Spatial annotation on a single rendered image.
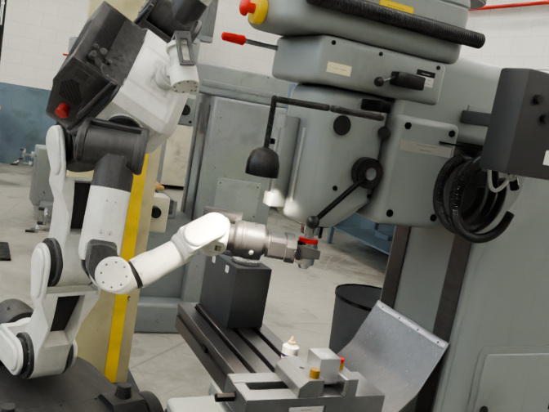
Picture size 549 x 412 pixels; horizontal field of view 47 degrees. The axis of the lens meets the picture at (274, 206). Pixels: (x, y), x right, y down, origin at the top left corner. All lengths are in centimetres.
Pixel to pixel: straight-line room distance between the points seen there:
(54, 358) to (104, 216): 77
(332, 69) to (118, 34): 53
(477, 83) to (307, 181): 49
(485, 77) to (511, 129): 31
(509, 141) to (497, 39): 606
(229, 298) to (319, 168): 63
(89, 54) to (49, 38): 884
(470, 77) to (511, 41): 564
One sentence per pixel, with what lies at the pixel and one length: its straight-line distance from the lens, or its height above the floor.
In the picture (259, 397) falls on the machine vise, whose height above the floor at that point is 97.
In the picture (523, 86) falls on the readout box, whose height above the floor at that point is 169.
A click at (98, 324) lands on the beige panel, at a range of 332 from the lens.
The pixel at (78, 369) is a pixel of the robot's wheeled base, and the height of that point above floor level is 57.
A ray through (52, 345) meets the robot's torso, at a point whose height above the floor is 75.
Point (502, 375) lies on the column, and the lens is 178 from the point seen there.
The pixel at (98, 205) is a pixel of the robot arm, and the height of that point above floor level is 129.
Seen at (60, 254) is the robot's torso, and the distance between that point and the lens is 188.
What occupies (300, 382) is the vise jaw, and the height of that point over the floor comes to 100.
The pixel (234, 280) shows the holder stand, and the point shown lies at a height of 105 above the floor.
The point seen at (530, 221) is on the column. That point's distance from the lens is 170.
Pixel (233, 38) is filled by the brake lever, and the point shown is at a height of 170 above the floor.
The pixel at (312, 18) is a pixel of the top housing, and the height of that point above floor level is 175.
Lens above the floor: 157
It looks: 9 degrees down
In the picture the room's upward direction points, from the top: 10 degrees clockwise
